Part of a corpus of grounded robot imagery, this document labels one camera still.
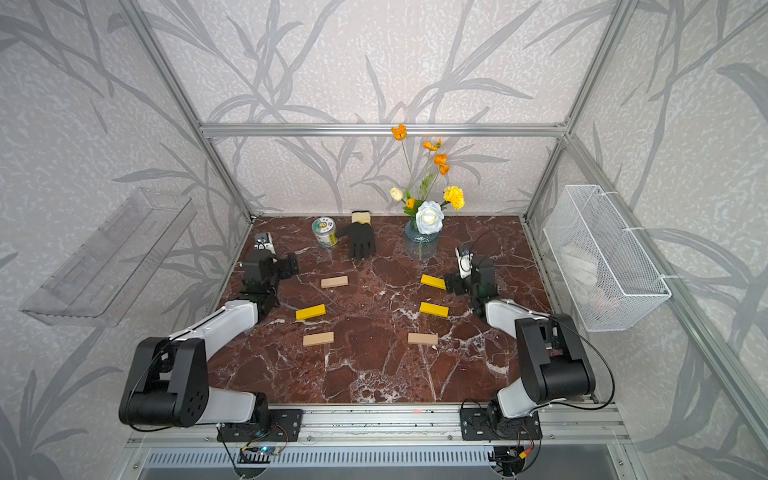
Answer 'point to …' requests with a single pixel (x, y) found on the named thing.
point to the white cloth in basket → (581, 269)
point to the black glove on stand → (360, 235)
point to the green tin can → (325, 231)
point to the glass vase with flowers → (425, 216)
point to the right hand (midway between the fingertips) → (460, 265)
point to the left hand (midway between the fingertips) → (276, 252)
